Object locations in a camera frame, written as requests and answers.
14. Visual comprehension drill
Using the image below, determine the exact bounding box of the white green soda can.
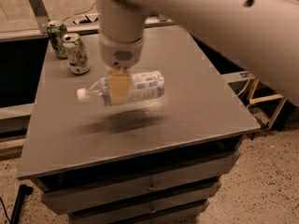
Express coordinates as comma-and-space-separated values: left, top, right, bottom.
62, 33, 90, 75

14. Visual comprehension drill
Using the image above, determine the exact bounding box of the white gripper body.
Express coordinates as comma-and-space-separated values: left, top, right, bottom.
99, 34, 143, 69

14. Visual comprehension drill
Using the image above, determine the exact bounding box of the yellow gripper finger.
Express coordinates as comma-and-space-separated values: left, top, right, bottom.
107, 68, 132, 105

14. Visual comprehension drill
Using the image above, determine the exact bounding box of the white cable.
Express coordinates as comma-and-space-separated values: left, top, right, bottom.
236, 77, 251, 97

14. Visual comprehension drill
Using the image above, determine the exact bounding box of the clear blue-label plastic bottle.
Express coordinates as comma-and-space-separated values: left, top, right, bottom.
77, 71, 164, 106

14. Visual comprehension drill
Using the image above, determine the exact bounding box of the grey drawer cabinet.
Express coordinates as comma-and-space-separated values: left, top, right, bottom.
18, 26, 258, 224

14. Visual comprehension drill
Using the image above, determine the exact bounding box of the left grey metal bracket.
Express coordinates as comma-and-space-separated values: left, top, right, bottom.
28, 0, 49, 34

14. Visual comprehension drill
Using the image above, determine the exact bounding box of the dark green soda can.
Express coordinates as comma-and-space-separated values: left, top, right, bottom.
47, 21, 67, 59

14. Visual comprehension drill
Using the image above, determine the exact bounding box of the grey metal railing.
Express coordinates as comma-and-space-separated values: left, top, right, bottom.
0, 16, 176, 43

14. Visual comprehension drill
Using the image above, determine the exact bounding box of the black stand on floor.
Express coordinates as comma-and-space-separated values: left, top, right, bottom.
0, 184, 33, 224

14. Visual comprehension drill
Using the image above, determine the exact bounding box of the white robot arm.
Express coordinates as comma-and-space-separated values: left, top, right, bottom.
95, 0, 299, 105

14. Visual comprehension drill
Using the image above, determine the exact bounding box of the yellow wooden frame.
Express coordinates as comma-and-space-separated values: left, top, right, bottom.
247, 78, 287, 130

